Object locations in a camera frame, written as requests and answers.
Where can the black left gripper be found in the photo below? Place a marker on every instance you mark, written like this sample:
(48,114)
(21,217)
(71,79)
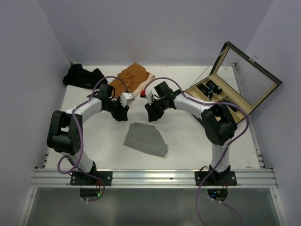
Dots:
(122,115)

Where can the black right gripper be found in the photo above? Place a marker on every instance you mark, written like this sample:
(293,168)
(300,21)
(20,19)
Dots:
(153,114)

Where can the grey underwear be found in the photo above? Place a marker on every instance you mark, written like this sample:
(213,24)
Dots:
(146,139)

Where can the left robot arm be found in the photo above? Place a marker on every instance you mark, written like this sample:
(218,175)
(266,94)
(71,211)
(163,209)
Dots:
(65,135)

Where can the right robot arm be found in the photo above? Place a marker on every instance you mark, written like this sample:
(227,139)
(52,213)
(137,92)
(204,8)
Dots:
(217,121)

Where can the brown underwear cream waistband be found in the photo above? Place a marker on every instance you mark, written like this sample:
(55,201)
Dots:
(135,77)

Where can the black rolled underwear in box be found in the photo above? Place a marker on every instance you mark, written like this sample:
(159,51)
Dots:
(209,88)

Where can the navy rolled underwear in box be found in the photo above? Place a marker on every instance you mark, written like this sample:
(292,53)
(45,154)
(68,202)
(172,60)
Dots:
(232,105)

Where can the black beige compartment box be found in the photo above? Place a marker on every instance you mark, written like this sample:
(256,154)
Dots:
(242,79)

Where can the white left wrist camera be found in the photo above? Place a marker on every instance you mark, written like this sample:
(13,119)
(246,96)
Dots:
(126,98)

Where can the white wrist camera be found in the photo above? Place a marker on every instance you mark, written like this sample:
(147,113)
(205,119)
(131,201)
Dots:
(147,94)
(126,98)

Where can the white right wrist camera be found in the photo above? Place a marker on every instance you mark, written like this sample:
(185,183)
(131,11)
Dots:
(147,94)

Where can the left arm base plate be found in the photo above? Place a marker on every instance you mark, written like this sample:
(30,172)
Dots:
(99,178)

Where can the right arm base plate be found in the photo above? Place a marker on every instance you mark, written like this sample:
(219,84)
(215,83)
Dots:
(215,179)

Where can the aluminium front rail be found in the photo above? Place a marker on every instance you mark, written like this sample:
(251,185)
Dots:
(158,178)

